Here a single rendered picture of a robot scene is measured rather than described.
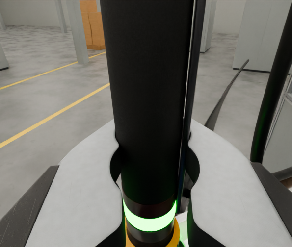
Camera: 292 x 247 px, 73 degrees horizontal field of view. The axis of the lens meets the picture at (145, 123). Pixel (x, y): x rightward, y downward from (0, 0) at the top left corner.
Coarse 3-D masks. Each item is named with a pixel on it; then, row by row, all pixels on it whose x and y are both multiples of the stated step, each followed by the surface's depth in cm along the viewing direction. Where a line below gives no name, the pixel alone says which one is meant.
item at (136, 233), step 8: (128, 224) 13; (168, 224) 12; (136, 232) 12; (144, 232) 12; (152, 232) 12; (160, 232) 12; (168, 232) 13; (144, 240) 12; (152, 240) 12; (160, 240) 13
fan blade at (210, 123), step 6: (234, 78) 35; (228, 90) 37; (222, 96) 34; (222, 102) 42; (216, 108) 35; (210, 114) 35; (216, 114) 41; (210, 120) 36; (216, 120) 49; (210, 126) 40
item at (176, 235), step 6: (174, 222) 15; (174, 228) 14; (126, 234) 14; (174, 234) 14; (126, 240) 14; (174, 240) 14; (126, 246) 13; (132, 246) 13; (168, 246) 13; (174, 246) 13
